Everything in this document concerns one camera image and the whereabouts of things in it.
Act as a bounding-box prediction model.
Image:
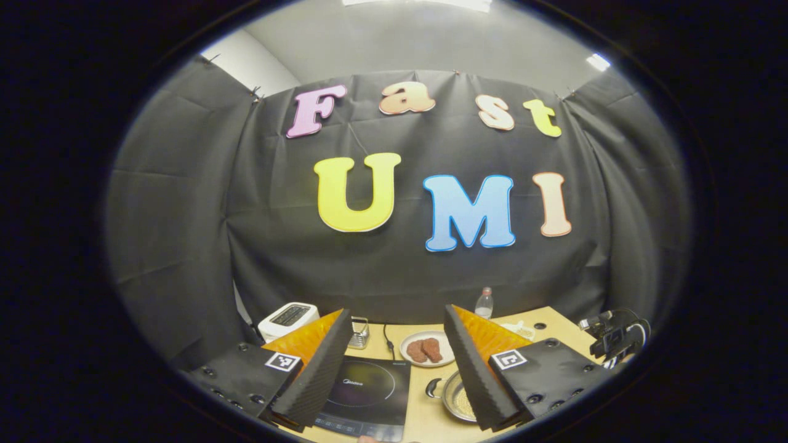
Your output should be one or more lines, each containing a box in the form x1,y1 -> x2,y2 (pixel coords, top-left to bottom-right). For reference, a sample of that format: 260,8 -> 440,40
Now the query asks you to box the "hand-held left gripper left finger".
185,308 -> 355,433

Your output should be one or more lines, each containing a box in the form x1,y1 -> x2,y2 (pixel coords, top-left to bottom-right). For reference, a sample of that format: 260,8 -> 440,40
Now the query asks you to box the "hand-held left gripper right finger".
443,304 -> 616,433

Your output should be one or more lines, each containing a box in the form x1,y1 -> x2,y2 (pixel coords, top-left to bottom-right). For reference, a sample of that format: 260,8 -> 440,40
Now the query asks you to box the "pile of soybeans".
454,385 -> 476,420

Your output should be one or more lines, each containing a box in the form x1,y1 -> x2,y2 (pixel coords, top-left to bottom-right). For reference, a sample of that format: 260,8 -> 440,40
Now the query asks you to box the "stainless steel pot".
425,369 -> 480,424

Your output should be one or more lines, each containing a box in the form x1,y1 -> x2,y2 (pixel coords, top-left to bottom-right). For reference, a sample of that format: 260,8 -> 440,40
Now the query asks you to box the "black induction cooktop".
314,356 -> 412,442

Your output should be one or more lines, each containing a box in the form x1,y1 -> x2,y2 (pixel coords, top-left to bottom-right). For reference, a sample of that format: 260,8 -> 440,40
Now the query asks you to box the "white round plate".
400,331 -> 457,368

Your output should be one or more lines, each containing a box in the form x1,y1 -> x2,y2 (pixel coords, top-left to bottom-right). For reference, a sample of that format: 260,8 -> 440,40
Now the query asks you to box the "white divided tray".
500,320 -> 536,341

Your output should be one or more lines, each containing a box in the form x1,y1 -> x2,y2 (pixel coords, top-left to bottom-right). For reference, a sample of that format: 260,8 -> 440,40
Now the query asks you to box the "white toaster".
257,302 -> 320,343

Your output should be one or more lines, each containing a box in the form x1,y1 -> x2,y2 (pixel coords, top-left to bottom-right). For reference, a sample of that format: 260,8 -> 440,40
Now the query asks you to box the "black backdrop cloth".
105,55 -> 690,370

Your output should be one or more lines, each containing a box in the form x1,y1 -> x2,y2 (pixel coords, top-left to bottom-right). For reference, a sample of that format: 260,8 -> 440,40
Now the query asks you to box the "large ceiling light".
342,0 -> 493,13

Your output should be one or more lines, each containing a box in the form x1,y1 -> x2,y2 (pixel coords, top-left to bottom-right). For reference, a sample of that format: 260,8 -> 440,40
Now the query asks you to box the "metal wire rack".
348,316 -> 371,350

